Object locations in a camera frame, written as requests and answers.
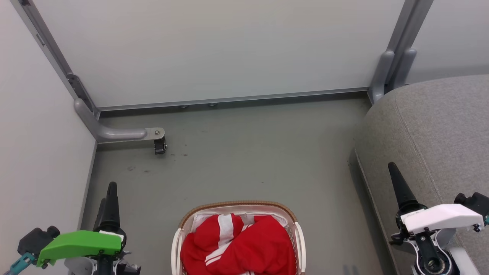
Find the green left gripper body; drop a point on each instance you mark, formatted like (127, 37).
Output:
(80, 244)

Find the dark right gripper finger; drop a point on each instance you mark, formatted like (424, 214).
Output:
(402, 191)

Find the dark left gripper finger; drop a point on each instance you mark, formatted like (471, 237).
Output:
(100, 215)
(111, 210)

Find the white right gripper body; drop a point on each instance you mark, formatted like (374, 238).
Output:
(443, 217)

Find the red and white garment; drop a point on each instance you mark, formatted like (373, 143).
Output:
(248, 248)

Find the grey fabric sofa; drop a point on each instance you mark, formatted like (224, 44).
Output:
(439, 145)

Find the long grey partition foot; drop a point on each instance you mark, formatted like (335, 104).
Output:
(114, 133)

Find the black caster wheel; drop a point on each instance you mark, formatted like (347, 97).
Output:
(160, 146)

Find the white wicker-rimmed laundry basket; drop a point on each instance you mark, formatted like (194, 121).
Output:
(300, 244)

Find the short grey partition foot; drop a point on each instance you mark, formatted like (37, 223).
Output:
(405, 67)
(382, 74)

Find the white basket liner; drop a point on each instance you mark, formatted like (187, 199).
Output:
(279, 219)

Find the aluminium panel bottom rail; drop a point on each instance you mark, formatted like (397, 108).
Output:
(229, 99)
(88, 183)

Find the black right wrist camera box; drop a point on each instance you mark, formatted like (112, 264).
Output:
(475, 202)

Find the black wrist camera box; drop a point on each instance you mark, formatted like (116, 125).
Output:
(475, 202)
(36, 238)

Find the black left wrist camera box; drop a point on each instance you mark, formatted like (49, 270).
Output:
(36, 238)

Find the dark metal bracket plate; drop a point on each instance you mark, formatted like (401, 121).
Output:
(81, 91)

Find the grey partition post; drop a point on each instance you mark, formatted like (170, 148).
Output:
(46, 42)
(408, 26)

